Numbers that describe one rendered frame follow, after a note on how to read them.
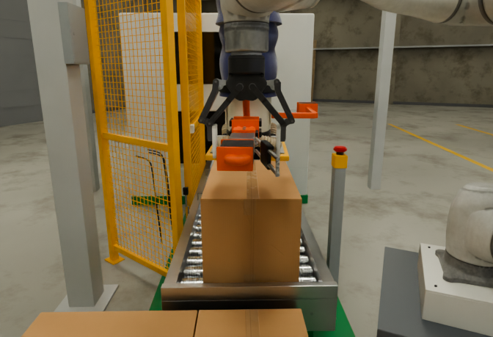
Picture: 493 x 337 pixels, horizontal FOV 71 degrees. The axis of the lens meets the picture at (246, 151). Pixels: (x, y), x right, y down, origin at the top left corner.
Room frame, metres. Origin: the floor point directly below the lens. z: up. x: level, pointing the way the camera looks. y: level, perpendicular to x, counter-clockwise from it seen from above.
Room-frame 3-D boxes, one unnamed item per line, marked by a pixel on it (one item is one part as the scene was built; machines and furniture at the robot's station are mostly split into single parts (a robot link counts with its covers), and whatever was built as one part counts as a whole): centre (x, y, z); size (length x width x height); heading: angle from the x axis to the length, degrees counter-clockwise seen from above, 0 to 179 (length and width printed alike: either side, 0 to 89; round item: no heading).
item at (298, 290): (1.22, -0.01, 0.58); 0.70 x 0.03 x 0.06; 91
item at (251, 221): (1.58, -0.02, 0.75); 0.60 x 0.40 x 0.40; 0
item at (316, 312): (1.22, -0.01, 0.47); 0.70 x 0.03 x 0.15; 91
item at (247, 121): (1.07, 0.00, 1.27); 0.10 x 0.08 x 0.06; 88
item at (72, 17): (1.95, 0.92, 1.62); 0.20 x 0.05 x 0.30; 1
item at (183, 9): (2.99, 0.44, 1.05); 1.17 x 0.10 x 2.10; 1
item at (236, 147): (0.72, 0.02, 1.26); 0.08 x 0.07 x 0.05; 178
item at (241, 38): (0.73, 0.00, 1.50); 0.09 x 0.09 x 0.06
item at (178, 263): (2.38, 0.34, 0.50); 2.31 x 0.05 x 0.19; 1
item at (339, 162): (1.81, -0.50, 0.50); 0.07 x 0.07 x 1.00; 1
